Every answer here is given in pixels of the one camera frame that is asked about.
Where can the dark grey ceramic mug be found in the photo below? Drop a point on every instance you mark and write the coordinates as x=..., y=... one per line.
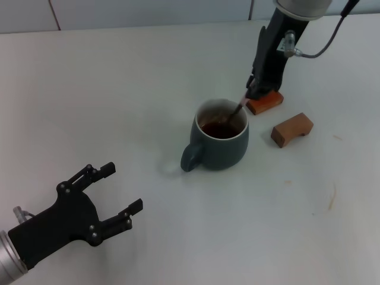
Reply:
x=225, y=151

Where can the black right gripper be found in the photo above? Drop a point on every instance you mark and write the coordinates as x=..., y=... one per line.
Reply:
x=277, y=32

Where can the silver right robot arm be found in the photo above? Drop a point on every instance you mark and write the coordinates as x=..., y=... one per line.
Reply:
x=300, y=7

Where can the arched light wooden block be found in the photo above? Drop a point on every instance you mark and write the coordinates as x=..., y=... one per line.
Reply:
x=289, y=130

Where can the flat reddish wooden block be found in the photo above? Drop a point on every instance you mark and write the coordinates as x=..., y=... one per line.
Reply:
x=267, y=104

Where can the dark brown tea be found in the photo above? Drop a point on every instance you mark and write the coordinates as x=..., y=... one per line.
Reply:
x=219, y=132

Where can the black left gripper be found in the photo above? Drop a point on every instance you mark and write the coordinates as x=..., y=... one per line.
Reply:
x=59, y=225

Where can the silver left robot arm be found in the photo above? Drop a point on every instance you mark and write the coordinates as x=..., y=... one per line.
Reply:
x=9, y=258

